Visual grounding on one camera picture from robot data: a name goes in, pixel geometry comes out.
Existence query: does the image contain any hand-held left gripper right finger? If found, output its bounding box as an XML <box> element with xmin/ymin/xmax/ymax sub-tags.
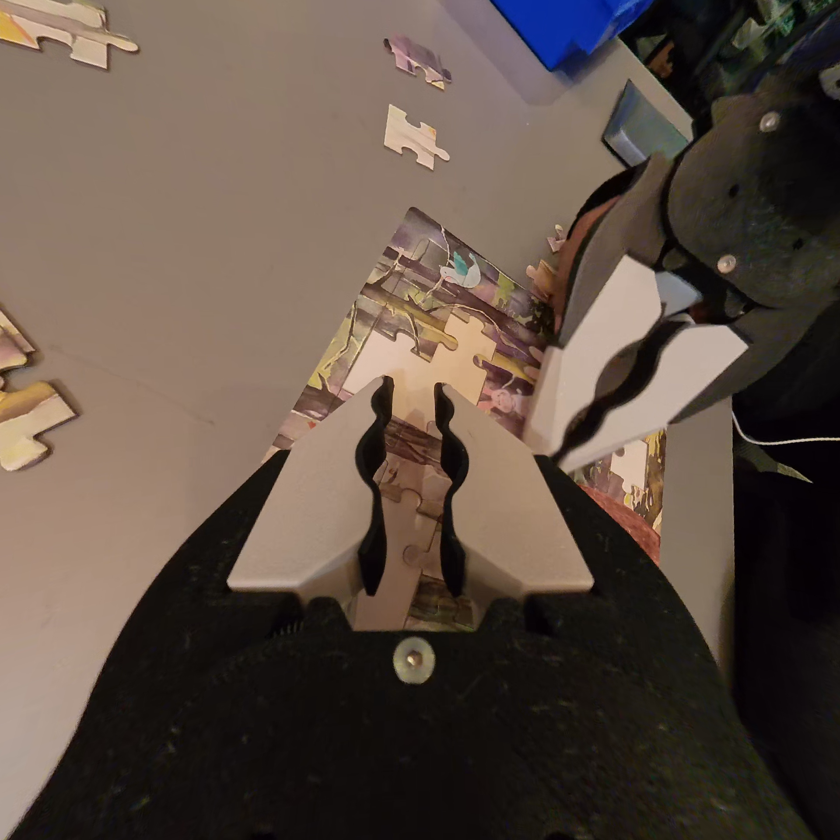
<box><xmin>434</xmin><ymin>382</ymin><xmax>596</xmax><ymax>608</ymax></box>

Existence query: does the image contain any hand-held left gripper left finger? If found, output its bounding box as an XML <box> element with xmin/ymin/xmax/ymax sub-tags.
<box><xmin>226</xmin><ymin>375</ymin><xmax>396</xmax><ymax>605</ymax></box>

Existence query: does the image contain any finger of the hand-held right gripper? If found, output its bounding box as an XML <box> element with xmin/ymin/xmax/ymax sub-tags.
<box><xmin>524</xmin><ymin>255</ymin><xmax>703</xmax><ymax>455</ymax></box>
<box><xmin>553</xmin><ymin>323</ymin><xmax>751</xmax><ymax>473</ymax></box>

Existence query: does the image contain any brown pink puzzle piece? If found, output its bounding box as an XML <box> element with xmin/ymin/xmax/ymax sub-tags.
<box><xmin>525</xmin><ymin>259</ymin><xmax>560</xmax><ymax>304</ymax></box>

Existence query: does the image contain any illustrated jigsaw puzzle board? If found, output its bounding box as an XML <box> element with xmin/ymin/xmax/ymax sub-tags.
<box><xmin>261</xmin><ymin>206</ymin><xmax>667</xmax><ymax>634</ymax></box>

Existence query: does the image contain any person's right hand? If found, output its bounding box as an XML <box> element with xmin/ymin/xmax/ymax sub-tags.
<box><xmin>571</xmin><ymin>197</ymin><xmax>623</xmax><ymax>246</ymax></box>

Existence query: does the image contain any grey flat box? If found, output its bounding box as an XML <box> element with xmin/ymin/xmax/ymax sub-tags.
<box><xmin>602</xmin><ymin>79</ymin><xmax>690</xmax><ymax>166</ymax></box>

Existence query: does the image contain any blue plastic bin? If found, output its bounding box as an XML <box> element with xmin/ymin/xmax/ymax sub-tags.
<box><xmin>491</xmin><ymin>0</ymin><xmax>657</xmax><ymax>71</ymax></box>

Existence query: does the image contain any white puzzle piece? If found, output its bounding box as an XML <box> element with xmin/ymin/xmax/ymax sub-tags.
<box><xmin>384</xmin><ymin>104</ymin><xmax>451</xmax><ymax>170</ymax></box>

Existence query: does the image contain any yellow cream puzzle piece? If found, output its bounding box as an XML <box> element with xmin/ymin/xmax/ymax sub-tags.
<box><xmin>0</xmin><ymin>381</ymin><xmax>78</xmax><ymax>472</ymax></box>

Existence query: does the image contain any purple puzzle piece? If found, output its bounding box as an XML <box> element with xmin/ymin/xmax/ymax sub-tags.
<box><xmin>384</xmin><ymin>35</ymin><xmax>452</xmax><ymax>91</ymax></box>

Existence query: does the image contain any pale grey-banded puzzle piece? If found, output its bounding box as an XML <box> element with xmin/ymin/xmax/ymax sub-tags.
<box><xmin>0</xmin><ymin>0</ymin><xmax>140</xmax><ymax>70</ymax></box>

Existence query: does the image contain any white drawstring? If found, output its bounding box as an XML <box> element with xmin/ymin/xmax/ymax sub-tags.
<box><xmin>731</xmin><ymin>397</ymin><xmax>840</xmax><ymax>447</ymax></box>

